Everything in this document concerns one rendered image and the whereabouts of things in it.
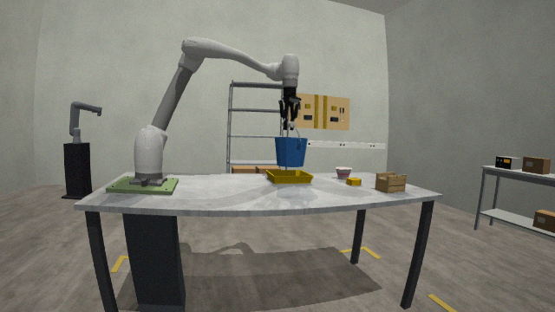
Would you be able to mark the wooden crate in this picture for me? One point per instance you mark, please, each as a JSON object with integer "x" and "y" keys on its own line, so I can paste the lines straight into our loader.
{"x": 391, "y": 183}

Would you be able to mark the yellow square tray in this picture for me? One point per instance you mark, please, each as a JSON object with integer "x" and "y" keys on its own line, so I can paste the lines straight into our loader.
{"x": 289, "y": 176}

